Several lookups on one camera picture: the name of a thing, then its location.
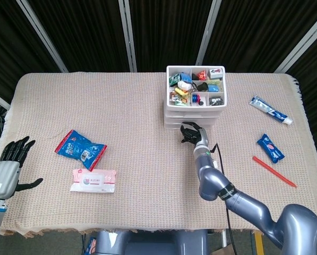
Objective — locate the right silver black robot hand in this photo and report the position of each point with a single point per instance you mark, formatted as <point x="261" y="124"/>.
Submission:
<point x="202" y="136"/>

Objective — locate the clear drawer with red sticker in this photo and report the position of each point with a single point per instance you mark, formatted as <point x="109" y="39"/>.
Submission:
<point x="174" y="120"/>

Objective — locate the blue cookie pack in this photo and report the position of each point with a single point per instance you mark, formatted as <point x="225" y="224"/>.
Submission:
<point x="271" y="148"/>

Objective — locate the orange red wrapper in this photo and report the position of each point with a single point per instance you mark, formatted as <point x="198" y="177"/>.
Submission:
<point x="201" y="75"/>

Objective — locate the black white small bundle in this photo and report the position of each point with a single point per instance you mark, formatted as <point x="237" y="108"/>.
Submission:
<point x="216" y="101"/>

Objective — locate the large black binder clip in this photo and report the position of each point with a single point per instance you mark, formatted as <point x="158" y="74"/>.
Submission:
<point x="202" y="86"/>

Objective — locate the green card pack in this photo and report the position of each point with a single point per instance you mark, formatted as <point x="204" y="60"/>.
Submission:
<point x="174" y="79"/>

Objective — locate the pink wet wipes pack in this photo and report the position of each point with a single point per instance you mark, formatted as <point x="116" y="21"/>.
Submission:
<point x="92" y="182"/>

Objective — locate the white crumpled ball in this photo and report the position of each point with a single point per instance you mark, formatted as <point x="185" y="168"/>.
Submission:
<point x="184" y="85"/>

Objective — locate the blue white toothpaste tube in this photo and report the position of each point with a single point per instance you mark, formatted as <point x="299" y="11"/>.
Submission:
<point x="267" y="109"/>

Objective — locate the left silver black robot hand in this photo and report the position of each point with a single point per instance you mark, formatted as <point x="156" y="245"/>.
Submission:
<point x="4" y="178"/>

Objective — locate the white table leg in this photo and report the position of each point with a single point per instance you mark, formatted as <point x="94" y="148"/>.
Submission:
<point x="223" y="237"/>

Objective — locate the orange red plastic stick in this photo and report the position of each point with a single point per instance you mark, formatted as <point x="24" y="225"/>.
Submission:
<point x="275" y="172"/>

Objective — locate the white plastic drawer organizer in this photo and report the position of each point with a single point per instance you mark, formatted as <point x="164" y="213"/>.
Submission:
<point x="195" y="106"/>

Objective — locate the yellow packet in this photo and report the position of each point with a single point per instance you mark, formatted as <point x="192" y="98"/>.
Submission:
<point x="180" y="91"/>

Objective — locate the coloured round magnets stack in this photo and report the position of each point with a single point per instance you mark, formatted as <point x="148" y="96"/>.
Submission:
<point x="195" y="98"/>

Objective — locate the shiny candy wrapper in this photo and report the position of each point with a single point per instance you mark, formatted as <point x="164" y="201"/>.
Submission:
<point x="178" y="99"/>

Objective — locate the grey robot torso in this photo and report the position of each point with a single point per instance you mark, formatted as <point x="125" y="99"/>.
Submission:
<point x="147" y="244"/>

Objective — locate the blue small pouch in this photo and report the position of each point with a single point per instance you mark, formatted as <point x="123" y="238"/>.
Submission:
<point x="185" y="77"/>

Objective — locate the beige woven tablecloth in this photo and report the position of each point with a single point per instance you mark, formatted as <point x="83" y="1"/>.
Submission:
<point x="147" y="159"/>

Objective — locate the white teal tile box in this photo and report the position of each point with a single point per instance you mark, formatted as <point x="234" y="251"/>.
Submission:
<point x="215" y="73"/>

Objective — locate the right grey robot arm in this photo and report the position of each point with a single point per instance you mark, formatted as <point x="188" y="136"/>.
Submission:
<point x="208" y="170"/>

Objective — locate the blue red snack bag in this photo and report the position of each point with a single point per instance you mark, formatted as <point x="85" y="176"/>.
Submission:
<point x="78" y="148"/>

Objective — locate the green blue patterned packet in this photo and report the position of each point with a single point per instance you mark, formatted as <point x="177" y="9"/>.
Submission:
<point x="214" y="87"/>

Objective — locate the white metal frame post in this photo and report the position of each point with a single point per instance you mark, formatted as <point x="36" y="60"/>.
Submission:
<point x="41" y="34"/>
<point x="301" y="42"/>
<point x="127" y="34"/>
<point x="208" y="29"/>

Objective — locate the small white box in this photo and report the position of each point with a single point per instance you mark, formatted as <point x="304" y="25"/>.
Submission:
<point x="215" y="163"/>

